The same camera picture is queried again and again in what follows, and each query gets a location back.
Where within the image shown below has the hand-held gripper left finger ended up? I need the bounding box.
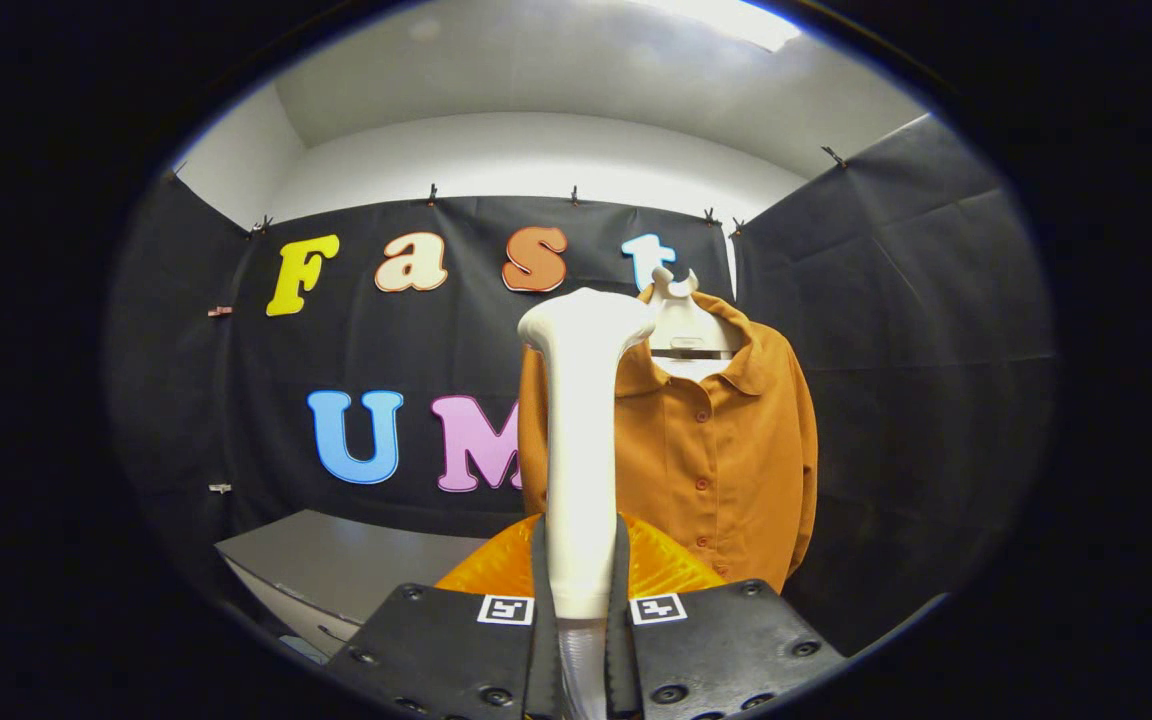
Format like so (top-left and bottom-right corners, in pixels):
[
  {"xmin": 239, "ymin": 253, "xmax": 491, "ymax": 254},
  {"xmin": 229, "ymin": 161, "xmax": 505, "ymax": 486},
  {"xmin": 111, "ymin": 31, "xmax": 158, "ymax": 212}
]
[{"xmin": 324, "ymin": 513, "xmax": 565, "ymax": 720}]

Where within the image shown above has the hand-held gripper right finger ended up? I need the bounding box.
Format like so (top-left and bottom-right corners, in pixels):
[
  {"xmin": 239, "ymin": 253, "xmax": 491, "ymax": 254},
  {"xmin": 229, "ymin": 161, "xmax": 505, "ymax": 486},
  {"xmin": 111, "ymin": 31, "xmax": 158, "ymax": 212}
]
[{"xmin": 604, "ymin": 513, "xmax": 847, "ymax": 720}]

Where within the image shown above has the white garment steamer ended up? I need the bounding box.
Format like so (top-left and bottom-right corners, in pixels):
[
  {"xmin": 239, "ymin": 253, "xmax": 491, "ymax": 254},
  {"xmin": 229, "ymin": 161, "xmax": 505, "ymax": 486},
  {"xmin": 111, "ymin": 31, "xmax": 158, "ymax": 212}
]
[{"xmin": 517, "ymin": 287, "xmax": 659, "ymax": 720}]

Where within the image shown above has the orange button shirt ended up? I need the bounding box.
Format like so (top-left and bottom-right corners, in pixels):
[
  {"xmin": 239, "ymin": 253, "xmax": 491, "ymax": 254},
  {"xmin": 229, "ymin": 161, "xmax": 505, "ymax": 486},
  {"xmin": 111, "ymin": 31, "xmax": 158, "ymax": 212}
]
[{"xmin": 518, "ymin": 290, "xmax": 819, "ymax": 593}]

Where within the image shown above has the white clothes hanger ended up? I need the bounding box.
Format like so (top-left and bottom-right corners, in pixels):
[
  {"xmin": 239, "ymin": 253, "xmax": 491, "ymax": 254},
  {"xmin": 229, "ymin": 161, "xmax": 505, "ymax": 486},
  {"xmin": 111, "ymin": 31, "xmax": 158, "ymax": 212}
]
[{"xmin": 641, "ymin": 266, "xmax": 745, "ymax": 383}]

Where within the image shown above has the grey cabinet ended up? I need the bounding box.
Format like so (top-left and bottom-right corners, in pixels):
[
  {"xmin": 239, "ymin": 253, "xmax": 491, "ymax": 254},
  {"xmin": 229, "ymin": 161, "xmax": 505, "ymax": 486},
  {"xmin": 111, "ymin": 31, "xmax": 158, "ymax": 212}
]
[{"xmin": 214, "ymin": 508, "xmax": 489, "ymax": 661}]

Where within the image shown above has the row of black clips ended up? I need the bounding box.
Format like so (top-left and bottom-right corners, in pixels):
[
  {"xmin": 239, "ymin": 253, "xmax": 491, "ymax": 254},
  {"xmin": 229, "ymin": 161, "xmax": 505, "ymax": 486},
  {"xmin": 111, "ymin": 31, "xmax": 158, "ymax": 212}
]
[{"xmin": 246, "ymin": 145, "xmax": 849, "ymax": 241}]

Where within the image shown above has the long ceiling light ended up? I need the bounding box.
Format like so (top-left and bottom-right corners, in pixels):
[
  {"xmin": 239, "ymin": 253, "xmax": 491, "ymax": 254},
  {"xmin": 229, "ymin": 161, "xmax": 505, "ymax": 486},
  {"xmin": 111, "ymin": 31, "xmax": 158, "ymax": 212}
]
[{"xmin": 636, "ymin": 0, "xmax": 803, "ymax": 53}]

